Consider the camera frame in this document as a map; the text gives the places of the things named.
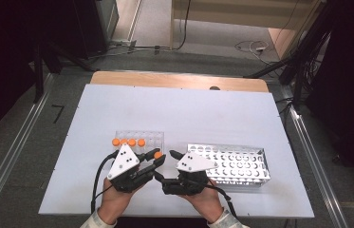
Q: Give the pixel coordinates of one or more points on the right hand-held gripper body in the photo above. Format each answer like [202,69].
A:
[193,163]

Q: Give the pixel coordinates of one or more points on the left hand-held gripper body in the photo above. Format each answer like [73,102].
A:
[124,164]

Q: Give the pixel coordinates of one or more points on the orange-capped clear tube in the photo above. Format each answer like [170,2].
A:
[141,142]
[158,155]
[116,142]
[132,142]
[124,141]

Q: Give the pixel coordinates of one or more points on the clear plastic tube rack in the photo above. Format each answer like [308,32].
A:
[155,137]

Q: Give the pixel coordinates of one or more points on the metal tube rack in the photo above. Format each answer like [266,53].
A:
[260,180]

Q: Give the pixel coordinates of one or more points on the person's left hand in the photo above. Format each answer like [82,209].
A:
[116,202]

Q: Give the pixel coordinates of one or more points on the person's right hand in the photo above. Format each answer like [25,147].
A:
[208,202]

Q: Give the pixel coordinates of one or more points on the grey power strip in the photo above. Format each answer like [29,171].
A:
[124,42]

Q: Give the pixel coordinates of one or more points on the black metal stand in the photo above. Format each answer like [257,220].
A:
[38,72]
[269,68]

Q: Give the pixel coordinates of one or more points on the dark grey cabinet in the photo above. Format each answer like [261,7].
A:
[106,15]

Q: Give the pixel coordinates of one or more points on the light wooden cabinet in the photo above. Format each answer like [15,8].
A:
[244,15]

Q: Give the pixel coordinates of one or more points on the black curtain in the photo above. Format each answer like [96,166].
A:
[0,47]
[348,95]

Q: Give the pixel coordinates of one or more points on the aluminium floor rail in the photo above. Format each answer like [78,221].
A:
[19,136]
[312,158]

